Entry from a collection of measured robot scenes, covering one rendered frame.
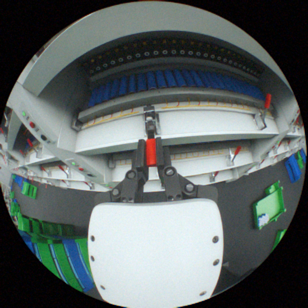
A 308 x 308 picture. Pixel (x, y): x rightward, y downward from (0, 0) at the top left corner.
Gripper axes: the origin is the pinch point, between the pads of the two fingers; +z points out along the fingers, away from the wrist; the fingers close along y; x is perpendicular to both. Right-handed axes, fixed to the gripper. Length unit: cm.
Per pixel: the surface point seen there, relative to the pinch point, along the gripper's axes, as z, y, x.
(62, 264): -34, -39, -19
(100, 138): 6.8, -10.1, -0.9
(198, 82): 14.0, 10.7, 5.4
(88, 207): 0, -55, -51
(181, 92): 10.5, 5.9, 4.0
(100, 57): 17.8, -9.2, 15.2
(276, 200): -19, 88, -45
